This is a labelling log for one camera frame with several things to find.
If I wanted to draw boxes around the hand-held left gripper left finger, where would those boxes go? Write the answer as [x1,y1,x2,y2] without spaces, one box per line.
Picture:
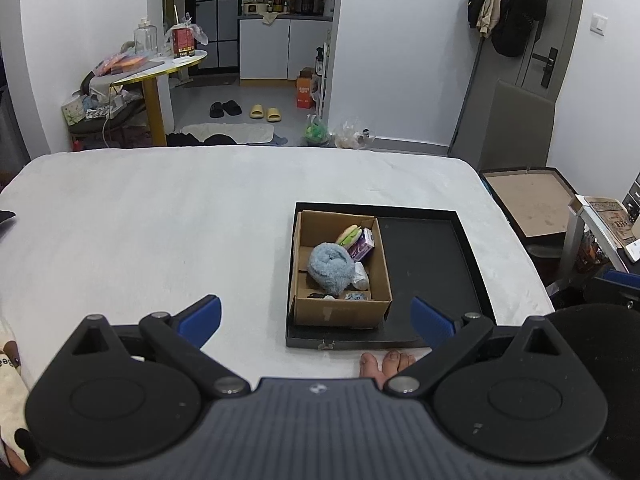
[64,294,252,401]

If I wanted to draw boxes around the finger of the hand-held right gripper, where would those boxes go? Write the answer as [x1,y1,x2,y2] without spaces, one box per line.
[584,266,640,311]

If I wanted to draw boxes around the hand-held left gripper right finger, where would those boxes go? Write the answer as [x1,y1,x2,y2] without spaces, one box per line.
[384,295,576,397]

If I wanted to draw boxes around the black tray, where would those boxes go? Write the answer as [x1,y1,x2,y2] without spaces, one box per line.
[285,202,497,350]

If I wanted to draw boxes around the blue tissue packet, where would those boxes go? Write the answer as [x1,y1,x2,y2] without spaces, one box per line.
[347,228,376,263]

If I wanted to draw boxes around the burger plush toy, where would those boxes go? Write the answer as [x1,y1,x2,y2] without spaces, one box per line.
[335,224,362,247]

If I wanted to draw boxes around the person's bare foot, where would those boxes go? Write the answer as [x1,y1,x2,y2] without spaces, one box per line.
[382,350,417,388]
[359,352,385,390]

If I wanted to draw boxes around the side desk with boxes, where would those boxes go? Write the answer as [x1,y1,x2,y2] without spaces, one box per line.
[559,172,640,291]

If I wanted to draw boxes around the black case with brown board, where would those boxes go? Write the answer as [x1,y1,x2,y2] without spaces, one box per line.
[478,166,583,247]

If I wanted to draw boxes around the fluffy blue plush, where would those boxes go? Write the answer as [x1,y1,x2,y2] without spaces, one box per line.
[306,242,355,295]

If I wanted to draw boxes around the dark clothes pile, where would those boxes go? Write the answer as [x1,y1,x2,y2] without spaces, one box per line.
[166,132,237,147]

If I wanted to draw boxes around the white floor mat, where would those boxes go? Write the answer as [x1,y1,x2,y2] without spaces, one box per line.
[180,123,275,145]

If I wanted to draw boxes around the beige printed cloth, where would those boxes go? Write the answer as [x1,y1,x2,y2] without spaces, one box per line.
[0,332,37,476]

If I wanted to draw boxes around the clear plastic bag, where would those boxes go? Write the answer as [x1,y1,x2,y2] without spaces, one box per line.
[333,119,377,150]

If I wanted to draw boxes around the green plastic bag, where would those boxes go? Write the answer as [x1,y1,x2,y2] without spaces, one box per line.
[304,114,329,147]

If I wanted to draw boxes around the black door lock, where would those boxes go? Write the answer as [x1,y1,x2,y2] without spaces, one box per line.
[531,47,559,89]

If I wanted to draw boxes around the cluttered chair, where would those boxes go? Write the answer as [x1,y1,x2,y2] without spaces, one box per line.
[66,69,152,150]

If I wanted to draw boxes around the green tissue box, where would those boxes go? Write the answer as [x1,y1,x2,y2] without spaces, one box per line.
[61,96,90,127]

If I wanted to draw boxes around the orange cardboard box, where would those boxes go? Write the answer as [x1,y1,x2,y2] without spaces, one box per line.
[294,67,321,109]

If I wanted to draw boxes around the round table with yellow rim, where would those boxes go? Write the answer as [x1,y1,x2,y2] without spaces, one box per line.
[94,49,209,147]

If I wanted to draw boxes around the grey door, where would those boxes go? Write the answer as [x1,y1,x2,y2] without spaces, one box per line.
[515,0,590,103]

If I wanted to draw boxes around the white narrow rack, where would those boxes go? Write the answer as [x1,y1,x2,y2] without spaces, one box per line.
[314,40,335,117]

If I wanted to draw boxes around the red can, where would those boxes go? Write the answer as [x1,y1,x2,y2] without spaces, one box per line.
[171,24,196,59]

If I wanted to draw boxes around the white kitchen cabinet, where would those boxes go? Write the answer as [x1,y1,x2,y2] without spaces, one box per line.
[238,14,334,81]

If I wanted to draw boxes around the clear glass bottle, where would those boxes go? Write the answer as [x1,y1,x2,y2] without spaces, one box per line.
[133,17,159,57]

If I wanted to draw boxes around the hanging clothes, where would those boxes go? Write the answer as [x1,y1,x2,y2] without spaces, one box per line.
[466,0,549,59]

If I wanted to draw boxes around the dark glass door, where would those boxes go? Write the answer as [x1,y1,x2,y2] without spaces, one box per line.
[194,0,240,70]

